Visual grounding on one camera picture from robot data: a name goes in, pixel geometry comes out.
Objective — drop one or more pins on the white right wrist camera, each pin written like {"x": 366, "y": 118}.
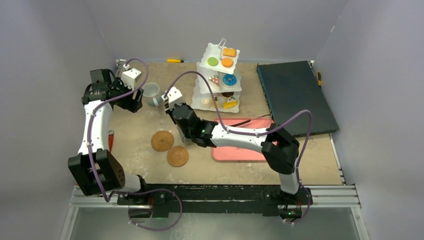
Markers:
{"x": 173, "y": 98}

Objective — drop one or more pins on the white small cup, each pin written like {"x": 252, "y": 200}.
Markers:
{"x": 152, "y": 94}

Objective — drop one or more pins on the orange round cookie bottom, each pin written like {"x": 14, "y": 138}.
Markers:
{"x": 227, "y": 62}

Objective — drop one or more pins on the white three-tier cake stand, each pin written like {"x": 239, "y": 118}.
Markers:
{"x": 202, "y": 87}

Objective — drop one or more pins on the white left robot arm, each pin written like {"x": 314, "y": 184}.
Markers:
{"x": 94, "y": 168}

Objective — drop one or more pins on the round waffle coaster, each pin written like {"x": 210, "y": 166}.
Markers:
{"x": 177, "y": 156}
{"x": 162, "y": 141}

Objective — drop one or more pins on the green round macaron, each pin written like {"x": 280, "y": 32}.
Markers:
{"x": 212, "y": 61}

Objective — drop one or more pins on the black spoon on tray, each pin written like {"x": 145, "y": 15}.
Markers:
{"x": 241, "y": 123}

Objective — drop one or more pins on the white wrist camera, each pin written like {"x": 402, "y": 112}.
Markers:
{"x": 173, "y": 98}
{"x": 130, "y": 76}

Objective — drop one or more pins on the yellow triangular sprinkle cake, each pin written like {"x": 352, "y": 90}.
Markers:
{"x": 230, "y": 103}

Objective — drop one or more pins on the white triangular fruit cake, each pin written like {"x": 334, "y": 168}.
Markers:
{"x": 214, "y": 82}

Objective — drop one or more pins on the black fork on tray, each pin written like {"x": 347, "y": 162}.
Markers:
{"x": 263, "y": 116}

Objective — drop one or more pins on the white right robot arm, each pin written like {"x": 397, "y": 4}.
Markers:
{"x": 279, "y": 147}

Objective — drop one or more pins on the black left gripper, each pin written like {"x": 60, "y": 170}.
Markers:
{"x": 132, "y": 104}

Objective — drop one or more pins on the orange rectangular biscuit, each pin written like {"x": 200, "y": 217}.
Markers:
{"x": 229, "y": 52}

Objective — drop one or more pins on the white round cake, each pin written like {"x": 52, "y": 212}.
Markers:
{"x": 205, "y": 103}

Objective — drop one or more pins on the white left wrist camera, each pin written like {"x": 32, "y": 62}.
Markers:
{"x": 130, "y": 76}

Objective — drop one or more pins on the yellow black tool right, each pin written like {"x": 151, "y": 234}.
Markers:
{"x": 319, "y": 79}

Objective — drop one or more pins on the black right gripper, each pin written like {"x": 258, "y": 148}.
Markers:
{"x": 180, "y": 114}

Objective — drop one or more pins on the yellow handled screwdriver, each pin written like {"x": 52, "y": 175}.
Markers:
{"x": 171, "y": 60}

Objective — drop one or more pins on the blue frosted donut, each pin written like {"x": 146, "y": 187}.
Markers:
{"x": 229, "y": 80}

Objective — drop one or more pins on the pink serving tray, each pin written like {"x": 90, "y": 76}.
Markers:
{"x": 236, "y": 154}

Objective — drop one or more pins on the red handled adjustable wrench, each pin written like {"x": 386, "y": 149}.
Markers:
{"x": 110, "y": 139}

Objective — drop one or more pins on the grey mug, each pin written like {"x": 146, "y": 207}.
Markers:
{"x": 184, "y": 139}

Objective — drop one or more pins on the chocolate sprinkle donut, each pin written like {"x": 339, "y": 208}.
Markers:
{"x": 227, "y": 94}

